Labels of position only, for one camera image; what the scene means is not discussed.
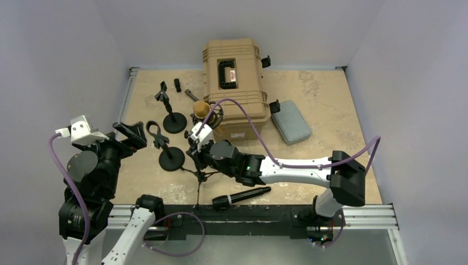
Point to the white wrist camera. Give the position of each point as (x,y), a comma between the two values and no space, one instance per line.
(200,139)
(81,131)

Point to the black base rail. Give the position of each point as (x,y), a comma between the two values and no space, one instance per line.
(292,221)

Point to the small black clip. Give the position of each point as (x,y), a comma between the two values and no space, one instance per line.
(177,85)

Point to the black round-base stand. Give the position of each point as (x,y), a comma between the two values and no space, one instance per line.
(174,122)
(171,158)

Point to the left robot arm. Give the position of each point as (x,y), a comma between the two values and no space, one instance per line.
(91,177)

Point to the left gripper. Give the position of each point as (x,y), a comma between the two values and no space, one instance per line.
(134,143)

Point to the gold microphone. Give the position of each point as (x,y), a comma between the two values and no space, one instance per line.
(202,109)

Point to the black round-base stand front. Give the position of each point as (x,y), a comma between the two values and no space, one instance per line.
(171,158)

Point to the tan plastic tool case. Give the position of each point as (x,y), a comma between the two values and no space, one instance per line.
(233,74)

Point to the black microphone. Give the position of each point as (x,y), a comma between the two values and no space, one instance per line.
(225,201)

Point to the black L-shaped bracket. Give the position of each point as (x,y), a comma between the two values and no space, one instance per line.
(191,95)

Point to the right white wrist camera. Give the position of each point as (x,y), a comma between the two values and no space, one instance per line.
(200,139)

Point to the black tripod mic stand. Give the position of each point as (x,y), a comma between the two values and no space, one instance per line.
(201,176)

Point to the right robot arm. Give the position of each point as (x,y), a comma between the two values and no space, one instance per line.
(340,174)

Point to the grey zip pouch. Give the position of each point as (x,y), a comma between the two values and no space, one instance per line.
(289,121)

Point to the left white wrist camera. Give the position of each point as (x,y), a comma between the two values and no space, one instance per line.
(81,131)

